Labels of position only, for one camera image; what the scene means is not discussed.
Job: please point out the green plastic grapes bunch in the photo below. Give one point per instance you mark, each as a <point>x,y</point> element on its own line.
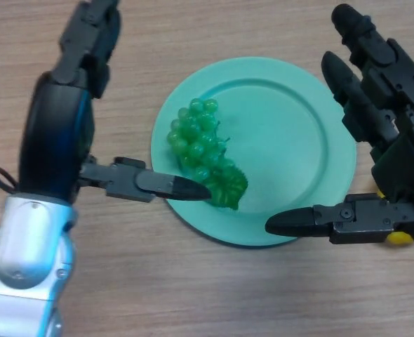
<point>193,140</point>

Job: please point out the yellow fruit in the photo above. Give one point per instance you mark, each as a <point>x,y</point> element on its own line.
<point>398,238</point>

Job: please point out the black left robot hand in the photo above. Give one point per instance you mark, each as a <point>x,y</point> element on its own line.
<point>52,140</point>

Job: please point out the green round plate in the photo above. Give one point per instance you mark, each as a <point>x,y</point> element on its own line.
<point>284,140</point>

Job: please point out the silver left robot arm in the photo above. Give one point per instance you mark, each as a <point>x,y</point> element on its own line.
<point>21,245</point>

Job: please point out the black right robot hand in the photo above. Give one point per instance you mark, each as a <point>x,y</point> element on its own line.
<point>396,91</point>

